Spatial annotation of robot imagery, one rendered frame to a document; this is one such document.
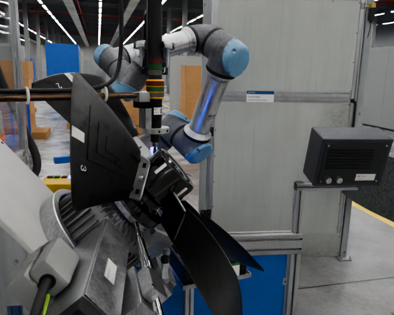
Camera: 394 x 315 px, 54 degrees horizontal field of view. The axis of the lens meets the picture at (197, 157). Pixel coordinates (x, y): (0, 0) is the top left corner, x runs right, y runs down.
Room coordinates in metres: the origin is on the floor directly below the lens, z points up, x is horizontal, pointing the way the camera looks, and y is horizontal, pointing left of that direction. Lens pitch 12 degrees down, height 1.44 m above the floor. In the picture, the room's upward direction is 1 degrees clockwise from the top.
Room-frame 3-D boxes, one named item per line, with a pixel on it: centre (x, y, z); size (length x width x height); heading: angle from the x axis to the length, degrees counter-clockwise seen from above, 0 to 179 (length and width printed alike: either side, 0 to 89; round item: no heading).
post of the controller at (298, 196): (1.37, -0.38, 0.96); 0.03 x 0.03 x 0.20; 7
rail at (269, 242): (1.32, 0.05, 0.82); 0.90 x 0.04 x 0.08; 97
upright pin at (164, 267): (0.83, 0.07, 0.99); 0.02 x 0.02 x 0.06
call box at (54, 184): (1.27, 0.44, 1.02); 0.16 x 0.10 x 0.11; 97
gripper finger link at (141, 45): (0.95, 0.14, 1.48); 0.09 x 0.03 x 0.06; 177
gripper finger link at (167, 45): (0.96, 0.08, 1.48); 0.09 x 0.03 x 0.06; 17
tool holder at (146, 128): (0.94, 0.11, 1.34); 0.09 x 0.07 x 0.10; 132
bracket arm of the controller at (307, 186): (1.38, -0.48, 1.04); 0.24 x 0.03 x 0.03; 97
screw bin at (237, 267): (1.17, -0.04, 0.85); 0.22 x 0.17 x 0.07; 111
